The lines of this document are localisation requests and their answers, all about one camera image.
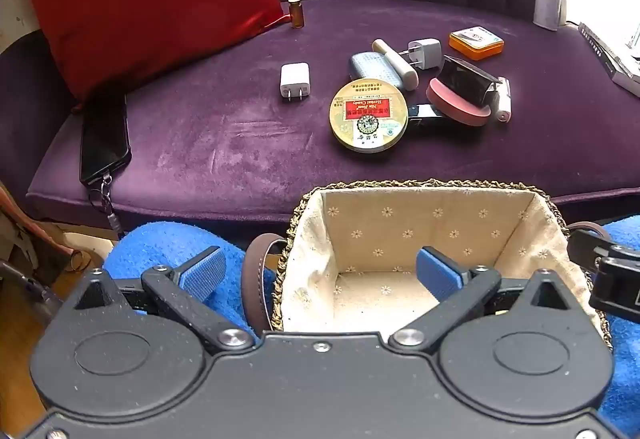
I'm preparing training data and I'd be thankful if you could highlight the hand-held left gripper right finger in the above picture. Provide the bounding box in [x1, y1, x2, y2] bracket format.
[389, 246, 581, 354]

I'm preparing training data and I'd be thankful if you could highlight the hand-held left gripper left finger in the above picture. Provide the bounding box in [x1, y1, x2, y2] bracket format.
[75, 246, 254, 354]

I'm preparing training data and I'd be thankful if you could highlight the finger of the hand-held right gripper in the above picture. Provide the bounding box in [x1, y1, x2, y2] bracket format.
[568, 231, 613, 270]

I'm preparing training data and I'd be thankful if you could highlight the woven basket with floral lining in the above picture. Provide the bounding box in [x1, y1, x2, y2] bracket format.
[242, 179, 613, 350]

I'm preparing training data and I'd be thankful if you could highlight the pink round compact box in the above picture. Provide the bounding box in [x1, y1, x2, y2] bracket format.
[426, 55, 502, 127]

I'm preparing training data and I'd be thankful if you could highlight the blue-grey oblong case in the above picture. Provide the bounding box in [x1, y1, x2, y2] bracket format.
[348, 50, 406, 92]

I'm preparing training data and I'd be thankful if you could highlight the purple velvet sofa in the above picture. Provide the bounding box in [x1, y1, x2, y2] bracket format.
[0, 0, 640, 240]

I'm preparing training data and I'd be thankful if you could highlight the small black rectangular device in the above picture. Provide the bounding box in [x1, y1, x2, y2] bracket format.
[407, 103, 448, 135]

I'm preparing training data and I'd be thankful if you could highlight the black smartphone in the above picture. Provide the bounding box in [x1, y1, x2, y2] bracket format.
[80, 94, 132, 185]

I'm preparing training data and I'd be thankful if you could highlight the white lip balm tube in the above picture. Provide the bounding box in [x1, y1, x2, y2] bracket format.
[492, 76, 513, 122]

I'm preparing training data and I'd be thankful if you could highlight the round yellow candy tin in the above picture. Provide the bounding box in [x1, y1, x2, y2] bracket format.
[328, 78, 411, 152]

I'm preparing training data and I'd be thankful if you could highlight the black and white book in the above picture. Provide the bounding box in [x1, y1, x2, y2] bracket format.
[577, 22, 640, 97]

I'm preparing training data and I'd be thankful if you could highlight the white cylindrical bottle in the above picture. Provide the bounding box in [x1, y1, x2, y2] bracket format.
[371, 39, 419, 91]

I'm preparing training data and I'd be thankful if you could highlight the white phone charger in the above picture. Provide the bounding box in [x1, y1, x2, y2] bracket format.
[279, 63, 312, 102]

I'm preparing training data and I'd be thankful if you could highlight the white travel plug adapter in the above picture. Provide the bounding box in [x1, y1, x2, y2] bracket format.
[407, 38, 443, 71]

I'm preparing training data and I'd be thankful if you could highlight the orange rectangular tin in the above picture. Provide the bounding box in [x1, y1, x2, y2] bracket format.
[448, 28, 503, 61]

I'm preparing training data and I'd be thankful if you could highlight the phone keyring strap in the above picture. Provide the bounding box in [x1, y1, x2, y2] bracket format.
[89, 174, 123, 235]

